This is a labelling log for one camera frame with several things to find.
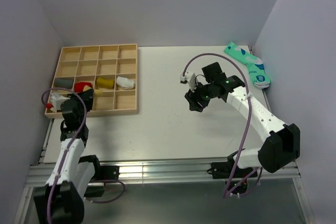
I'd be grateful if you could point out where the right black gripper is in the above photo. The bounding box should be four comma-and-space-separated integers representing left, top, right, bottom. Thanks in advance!
185, 79, 215, 113

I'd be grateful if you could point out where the mustard yellow sock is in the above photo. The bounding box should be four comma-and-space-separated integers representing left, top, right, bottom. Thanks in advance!
94, 89, 103, 97
96, 77, 114, 89

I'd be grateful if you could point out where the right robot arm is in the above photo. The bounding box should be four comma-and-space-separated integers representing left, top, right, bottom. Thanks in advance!
180, 62, 300, 178

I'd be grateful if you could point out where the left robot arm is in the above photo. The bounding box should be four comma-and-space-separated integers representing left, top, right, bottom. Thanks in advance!
34, 88, 121, 223

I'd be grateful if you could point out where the red rolled sock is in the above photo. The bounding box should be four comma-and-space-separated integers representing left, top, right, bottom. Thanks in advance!
73, 82, 92, 93

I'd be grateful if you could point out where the mustard yellow rolled sock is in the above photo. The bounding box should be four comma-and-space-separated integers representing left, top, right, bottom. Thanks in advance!
96, 77, 114, 89

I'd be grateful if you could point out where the grey rolled sock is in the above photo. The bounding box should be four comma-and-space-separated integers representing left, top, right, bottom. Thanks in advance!
54, 78, 74, 89

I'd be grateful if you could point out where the wooden compartment tray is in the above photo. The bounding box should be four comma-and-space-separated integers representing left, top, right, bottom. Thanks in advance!
45, 44, 138, 119

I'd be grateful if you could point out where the white rolled sock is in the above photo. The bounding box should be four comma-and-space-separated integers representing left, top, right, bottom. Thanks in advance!
116, 76, 136, 90

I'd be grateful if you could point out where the teal patterned sock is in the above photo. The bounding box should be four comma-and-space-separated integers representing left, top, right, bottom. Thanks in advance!
224, 42, 271, 89

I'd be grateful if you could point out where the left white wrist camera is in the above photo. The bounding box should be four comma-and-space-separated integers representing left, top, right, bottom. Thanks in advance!
46, 92, 70, 112

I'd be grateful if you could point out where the aluminium mounting rail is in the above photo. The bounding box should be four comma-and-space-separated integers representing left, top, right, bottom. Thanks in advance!
25, 158, 301, 187

